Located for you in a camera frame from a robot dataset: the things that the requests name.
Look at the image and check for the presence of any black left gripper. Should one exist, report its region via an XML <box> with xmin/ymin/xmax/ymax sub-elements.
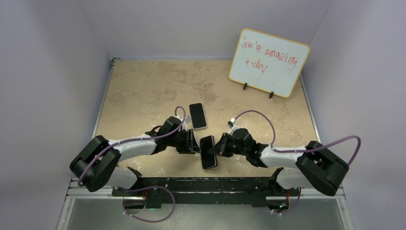
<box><xmin>167</xmin><ymin>129</ymin><xmax>200</xmax><ymax>154</ymax></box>

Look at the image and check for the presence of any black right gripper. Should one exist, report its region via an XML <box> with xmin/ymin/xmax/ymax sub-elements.
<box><xmin>209</xmin><ymin>133</ymin><xmax>248</xmax><ymax>158</ymax></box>

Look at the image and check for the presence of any black phone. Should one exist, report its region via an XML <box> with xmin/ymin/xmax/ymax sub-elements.
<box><xmin>201</xmin><ymin>136</ymin><xmax>217</xmax><ymax>169</ymax></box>

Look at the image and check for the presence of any black phone case with camera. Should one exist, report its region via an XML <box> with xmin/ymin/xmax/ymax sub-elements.
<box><xmin>199</xmin><ymin>135</ymin><xmax>218</xmax><ymax>170</ymax></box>

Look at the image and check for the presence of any black smartphone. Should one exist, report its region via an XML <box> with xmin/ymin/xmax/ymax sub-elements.
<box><xmin>190</xmin><ymin>103</ymin><xmax>207</xmax><ymax>129</ymax></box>

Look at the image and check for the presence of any pale pink phone case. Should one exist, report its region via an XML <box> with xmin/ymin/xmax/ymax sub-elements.
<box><xmin>189</xmin><ymin>102</ymin><xmax>208</xmax><ymax>130</ymax></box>

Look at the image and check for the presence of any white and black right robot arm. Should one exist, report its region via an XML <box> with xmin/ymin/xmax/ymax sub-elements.
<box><xmin>208</xmin><ymin>128</ymin><xmax>349</xmax><ymax>196</ymax></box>

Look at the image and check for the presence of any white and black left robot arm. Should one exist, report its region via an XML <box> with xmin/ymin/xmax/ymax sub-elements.
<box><xmin>69</xmin><ymin>116</ymin><xmax>200</xmax><ymax>196</ymax></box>

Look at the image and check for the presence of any whiteboard with red writing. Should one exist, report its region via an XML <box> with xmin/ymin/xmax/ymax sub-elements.
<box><xmin>228</xmin><ymin>28</ymin><xmax>311</xmax><ymax>98</ymax></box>

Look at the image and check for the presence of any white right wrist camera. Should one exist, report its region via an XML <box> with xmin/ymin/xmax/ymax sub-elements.
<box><xmin>227</xmin><ymin>118</ymin><xmax>240</xmax><ymax>135</ymax></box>

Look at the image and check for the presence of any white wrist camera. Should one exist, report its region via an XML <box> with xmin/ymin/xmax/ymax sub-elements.
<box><xmin>182</xmin><ymin>115</ymin><xmax>192</xmax><ymax>129</ymax></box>
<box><xmin>227</xmin><ymin>118</ymin><xmax>240</xmax><ymax>135</ymax></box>

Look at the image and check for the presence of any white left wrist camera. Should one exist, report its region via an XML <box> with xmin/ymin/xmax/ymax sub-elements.
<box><xmin>182</xmin><ymin>115</ymin><xmax>192</xmax><ymax>129</ymax></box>

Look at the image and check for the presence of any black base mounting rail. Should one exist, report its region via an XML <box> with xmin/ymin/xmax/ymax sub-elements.
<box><xmin>114</xmin><ymin>168</ymin><xmax>299</xmax><ymax>210</ymax></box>

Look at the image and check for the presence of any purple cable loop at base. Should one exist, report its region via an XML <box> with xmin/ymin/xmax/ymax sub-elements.
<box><xmin>122</xmin><ymin>185</ymin><xmax>177</xmax><ymax>223</ymax></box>

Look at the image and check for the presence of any aluminium frame rail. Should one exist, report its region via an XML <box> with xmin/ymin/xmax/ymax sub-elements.
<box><xmin>66</xmin><ymin>178</ymin><xmax>345</xmax><ymax>199</ymax></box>

